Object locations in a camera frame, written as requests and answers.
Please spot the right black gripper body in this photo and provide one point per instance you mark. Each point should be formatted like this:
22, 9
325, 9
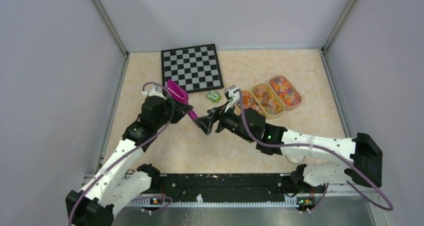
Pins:
231, 121

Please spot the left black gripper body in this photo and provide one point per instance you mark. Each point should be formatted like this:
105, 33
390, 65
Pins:
167, 110

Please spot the magenta plastic scoop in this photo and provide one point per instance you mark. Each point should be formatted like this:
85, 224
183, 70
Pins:
177, 92

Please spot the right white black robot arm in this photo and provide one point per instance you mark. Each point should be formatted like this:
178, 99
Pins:
358, 159

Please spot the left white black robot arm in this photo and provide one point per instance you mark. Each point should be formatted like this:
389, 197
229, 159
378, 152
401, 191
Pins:
99, 201

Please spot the tray with yellow gummy candies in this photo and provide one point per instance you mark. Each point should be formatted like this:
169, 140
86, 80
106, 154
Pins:
269, 100

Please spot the tray with orange wrapped candies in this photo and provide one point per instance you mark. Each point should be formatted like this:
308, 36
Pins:
249, 101

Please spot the tray with mixed colourful candies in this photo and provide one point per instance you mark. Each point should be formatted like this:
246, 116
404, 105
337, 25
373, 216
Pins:
285, 90

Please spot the green owl toy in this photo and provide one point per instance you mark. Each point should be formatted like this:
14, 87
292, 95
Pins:
213, 96

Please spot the white round lid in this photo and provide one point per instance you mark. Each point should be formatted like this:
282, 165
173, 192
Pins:
295, 159

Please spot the black white chessboard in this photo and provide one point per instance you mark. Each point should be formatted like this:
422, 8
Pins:
193, 68

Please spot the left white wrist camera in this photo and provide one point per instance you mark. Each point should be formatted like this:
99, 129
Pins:
153, 92

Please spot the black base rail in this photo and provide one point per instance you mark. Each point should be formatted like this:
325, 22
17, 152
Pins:
229, 188

